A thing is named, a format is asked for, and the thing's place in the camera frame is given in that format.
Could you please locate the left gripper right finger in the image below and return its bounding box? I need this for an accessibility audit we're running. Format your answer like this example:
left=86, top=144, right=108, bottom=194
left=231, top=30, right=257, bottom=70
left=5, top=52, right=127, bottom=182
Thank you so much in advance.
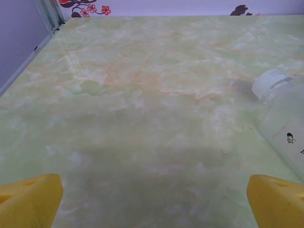
left=246, top=174, right=304, bottom=228

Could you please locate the aluminium frame post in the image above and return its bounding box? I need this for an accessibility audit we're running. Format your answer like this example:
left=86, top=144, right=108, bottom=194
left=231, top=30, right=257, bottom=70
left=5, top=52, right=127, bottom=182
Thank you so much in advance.
left=32, top=0, right=66, bottom=33

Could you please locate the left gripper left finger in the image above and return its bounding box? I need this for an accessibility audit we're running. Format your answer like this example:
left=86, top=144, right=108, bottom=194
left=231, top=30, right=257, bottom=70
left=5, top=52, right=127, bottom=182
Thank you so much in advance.
left=0, top=173, right=64, bottom=228

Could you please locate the aluminium table side rail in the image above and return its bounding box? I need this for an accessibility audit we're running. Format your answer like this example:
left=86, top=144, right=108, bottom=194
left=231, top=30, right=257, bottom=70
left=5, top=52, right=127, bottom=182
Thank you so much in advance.
left=0, top=22, right=65, bottom=97

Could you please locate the clear bottle white label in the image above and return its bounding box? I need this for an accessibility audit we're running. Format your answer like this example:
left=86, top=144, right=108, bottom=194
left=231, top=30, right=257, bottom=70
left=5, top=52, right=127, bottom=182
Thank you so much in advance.
left=251, top=68, right=304, bottom=183

